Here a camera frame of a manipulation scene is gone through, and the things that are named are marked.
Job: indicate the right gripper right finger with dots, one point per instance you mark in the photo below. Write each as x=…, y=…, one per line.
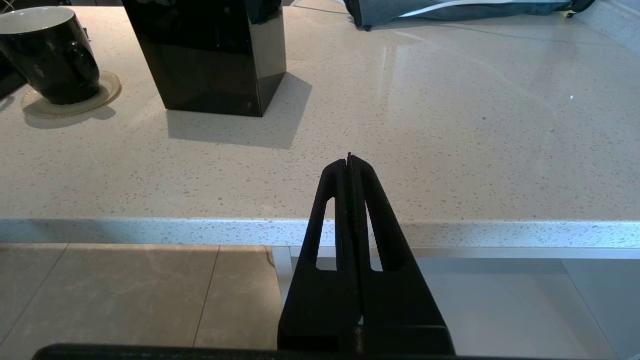
x=395, y=305

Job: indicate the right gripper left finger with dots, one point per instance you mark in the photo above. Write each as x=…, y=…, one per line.
x=330, y=300

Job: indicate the white counter cabinet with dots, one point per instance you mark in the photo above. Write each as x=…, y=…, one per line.
x=500, y=300

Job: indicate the black tissue box white lid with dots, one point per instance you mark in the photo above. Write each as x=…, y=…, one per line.
x=210, y=55

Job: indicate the dark grey cloth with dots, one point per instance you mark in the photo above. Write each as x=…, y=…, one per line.
x=450, y=15

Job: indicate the beige coaster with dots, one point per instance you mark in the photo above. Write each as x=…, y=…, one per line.
x=107, y=92

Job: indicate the black mug white inside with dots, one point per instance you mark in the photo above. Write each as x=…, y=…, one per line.
x=55, y=60

